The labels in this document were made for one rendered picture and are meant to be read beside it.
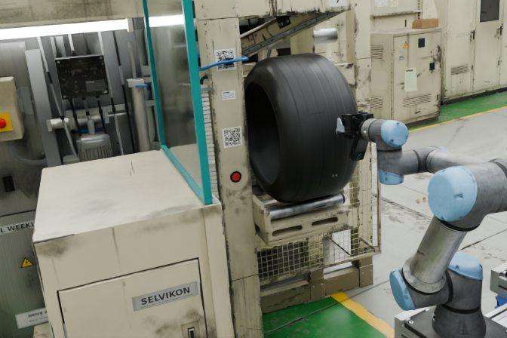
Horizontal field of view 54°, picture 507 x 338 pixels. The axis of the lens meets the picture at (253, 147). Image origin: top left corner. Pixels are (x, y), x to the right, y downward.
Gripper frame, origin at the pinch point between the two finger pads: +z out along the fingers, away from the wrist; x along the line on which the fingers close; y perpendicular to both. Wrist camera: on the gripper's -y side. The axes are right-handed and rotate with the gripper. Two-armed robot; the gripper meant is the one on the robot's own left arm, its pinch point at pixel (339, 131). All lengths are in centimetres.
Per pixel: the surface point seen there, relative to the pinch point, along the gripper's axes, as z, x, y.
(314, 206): 18.7, 4.2, -31.2
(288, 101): 6.5, 15.7, 12.7
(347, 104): 2.9, -5.7, 8.9
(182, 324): -47, 71, -31
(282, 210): 18.9, 17.8, -30.3
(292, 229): 21.3, 13.6, -39.6
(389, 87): 375, -280, -18
